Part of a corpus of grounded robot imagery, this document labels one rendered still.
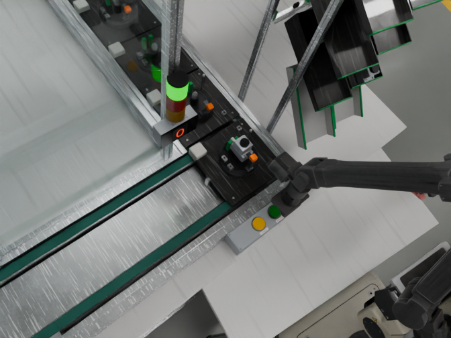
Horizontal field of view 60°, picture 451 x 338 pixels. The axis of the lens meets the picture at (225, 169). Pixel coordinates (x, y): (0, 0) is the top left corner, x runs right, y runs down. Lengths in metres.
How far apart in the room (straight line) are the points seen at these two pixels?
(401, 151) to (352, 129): 1.26
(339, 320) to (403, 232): 0.64
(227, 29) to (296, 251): 0.99
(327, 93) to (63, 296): 0.98
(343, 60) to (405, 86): 2.13
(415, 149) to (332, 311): 1.40
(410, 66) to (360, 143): 1.80
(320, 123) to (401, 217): 0.48
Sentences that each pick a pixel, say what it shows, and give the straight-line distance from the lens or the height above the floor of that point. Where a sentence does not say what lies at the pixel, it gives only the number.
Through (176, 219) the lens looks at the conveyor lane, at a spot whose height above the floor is 0.92.
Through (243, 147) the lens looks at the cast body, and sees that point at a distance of 1.21.
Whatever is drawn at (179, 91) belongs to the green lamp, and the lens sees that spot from 0.90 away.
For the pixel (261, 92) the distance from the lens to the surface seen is 1.62.
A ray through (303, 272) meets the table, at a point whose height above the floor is 0.86.
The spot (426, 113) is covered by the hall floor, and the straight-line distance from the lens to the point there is 3.19.
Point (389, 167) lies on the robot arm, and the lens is 0.88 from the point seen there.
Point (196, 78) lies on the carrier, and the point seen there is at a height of 0.97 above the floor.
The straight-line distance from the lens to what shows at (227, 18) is 1.85.
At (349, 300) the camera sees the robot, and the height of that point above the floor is 0.28.
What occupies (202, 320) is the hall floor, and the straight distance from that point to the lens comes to 2.15.
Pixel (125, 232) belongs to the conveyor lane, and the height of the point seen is 0.92.
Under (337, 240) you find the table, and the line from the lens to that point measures 1.45.
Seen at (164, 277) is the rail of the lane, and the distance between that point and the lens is 1.19.
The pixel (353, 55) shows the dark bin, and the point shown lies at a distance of 1.15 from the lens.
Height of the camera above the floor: 2.14
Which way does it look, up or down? 64 degrees down
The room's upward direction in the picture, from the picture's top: 21 degrees clockwise
